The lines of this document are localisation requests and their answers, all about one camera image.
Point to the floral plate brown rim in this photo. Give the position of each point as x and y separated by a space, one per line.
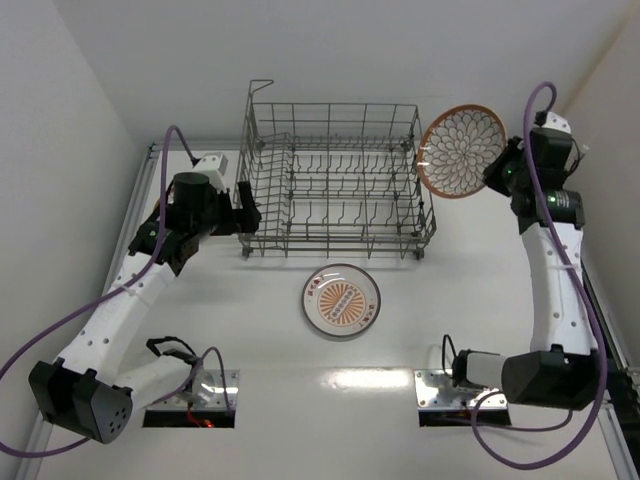
457 147

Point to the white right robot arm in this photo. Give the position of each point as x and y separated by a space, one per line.
561 369

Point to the grey wire dish rack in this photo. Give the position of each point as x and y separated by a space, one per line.
334 177

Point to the aluminium frame rail right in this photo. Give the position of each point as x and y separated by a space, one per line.
619 414

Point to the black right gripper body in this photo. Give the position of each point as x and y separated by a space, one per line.
501 165

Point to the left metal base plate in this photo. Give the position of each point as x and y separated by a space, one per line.
209 394

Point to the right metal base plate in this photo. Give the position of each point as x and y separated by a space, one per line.
435 393

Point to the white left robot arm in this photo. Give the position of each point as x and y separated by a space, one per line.
84 389

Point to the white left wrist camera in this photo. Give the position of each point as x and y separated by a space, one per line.
213 165

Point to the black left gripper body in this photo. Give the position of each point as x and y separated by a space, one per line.
245 210

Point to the metal base plate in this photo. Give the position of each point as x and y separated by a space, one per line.
435 393
209 394

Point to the orange sunburst plate dark rim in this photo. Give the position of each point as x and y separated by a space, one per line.
341 301

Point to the black wall cable white plug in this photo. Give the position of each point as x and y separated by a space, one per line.
580 154

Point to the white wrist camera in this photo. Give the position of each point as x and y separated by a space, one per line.
552 121
213 165

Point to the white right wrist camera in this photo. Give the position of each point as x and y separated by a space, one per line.
552 121

